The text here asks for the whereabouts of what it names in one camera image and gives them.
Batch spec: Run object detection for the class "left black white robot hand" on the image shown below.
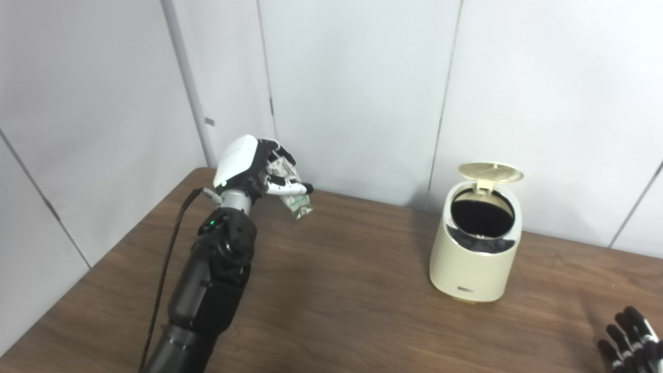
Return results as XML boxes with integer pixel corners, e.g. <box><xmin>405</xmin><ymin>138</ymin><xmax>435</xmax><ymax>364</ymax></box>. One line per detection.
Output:
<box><xmin>213</xmin><ymin>135</ymin><xmax>314</xmax><ymax>200</ymax></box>

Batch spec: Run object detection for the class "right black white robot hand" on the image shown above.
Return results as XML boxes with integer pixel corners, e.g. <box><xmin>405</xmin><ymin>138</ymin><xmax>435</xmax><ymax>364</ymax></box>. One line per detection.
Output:
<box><xmin>597</xmin><ymin>306</ymin><xmax>663</xmax><ymax>373</ymax></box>

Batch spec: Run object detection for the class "white green milk carton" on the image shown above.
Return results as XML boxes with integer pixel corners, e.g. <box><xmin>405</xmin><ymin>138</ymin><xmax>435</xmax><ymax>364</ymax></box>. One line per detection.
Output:
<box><xmin>269</xmin><ymin>155</ymin><xmax>313</xmax><ymax>220</ymax></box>

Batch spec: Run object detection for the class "cream-colored round bin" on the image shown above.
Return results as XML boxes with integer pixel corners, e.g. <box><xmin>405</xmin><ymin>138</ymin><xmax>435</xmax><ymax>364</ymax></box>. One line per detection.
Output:
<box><xmin>429</xmin><ymin>162</ymin><xmax>524</xmax><ymax>304</ymax></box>

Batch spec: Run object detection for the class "cream round bin lid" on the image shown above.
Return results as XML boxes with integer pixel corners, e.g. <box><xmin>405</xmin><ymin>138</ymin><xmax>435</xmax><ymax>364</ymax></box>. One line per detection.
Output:
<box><xmin>458</xmin><ymin>162</ymin><xmax>524</xmax><ymax>193</ymax></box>

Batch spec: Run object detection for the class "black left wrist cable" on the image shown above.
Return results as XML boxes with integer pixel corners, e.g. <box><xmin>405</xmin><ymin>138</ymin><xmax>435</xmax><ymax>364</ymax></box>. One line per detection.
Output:
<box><xmin>138</xmin><ymin>188</ymin><xmax>224</xmax><ymax>371</ymax></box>

